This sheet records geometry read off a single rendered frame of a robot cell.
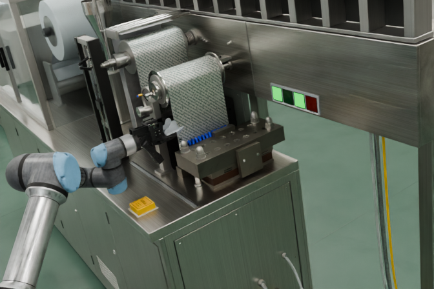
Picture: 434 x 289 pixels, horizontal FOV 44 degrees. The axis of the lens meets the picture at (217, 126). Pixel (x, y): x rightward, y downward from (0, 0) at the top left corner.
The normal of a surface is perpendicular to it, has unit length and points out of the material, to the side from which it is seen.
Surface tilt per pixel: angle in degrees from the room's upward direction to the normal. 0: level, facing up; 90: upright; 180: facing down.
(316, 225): 0
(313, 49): 90
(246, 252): 90
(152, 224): 0
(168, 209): 0
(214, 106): 90
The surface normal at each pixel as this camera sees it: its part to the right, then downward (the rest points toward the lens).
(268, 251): 0.55, 0.24
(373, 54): -0.82, 0.34
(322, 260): -0.16, -0.91
